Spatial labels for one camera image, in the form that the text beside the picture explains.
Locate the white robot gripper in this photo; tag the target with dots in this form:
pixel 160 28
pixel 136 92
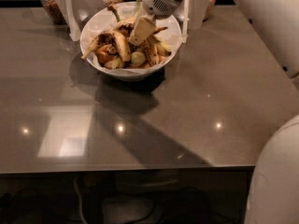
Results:
pixel 156 1

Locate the spotted banana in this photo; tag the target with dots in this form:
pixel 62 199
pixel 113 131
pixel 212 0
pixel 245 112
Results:
pixel 114 38
pixel 126 26

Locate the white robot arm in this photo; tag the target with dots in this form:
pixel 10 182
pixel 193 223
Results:
pixel 274 188

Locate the small green banana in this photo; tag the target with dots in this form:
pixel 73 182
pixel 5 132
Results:
pixel 162 48

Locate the white bowl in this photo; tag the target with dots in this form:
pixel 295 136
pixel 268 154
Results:
pixel 105 20

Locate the green round fruit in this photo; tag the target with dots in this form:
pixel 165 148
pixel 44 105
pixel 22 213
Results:
pixel 137 58

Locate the orange fruit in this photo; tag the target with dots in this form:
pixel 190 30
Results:
pixel 103 56

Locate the right white sign holder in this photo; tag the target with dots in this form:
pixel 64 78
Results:
pixel 190 15

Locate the far right glass jar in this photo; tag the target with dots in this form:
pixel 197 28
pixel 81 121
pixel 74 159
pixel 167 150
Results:
pixel 210 5

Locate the left glass jar with grains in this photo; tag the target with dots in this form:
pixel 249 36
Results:
pixel 52 9

